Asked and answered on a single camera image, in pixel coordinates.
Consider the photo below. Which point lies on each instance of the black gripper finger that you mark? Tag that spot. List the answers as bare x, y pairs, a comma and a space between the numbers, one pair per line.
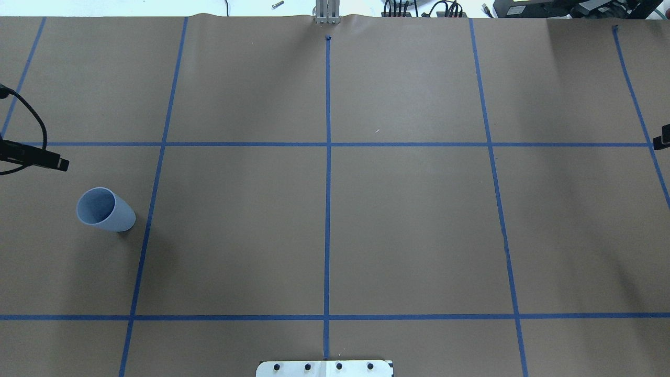
663, 141

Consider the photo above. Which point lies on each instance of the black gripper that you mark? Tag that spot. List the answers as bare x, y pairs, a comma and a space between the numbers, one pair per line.
32, 155

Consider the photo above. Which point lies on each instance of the blue plastic cup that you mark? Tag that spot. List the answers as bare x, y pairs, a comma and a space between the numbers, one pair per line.
101, 208

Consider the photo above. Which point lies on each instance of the brown paper table cover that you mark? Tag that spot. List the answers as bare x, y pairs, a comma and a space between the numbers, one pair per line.
469, 197

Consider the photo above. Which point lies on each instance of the aluminium frame post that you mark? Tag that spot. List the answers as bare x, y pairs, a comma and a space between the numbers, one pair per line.
327, 12

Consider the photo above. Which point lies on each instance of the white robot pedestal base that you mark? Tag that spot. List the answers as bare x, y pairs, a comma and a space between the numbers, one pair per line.
326, 368

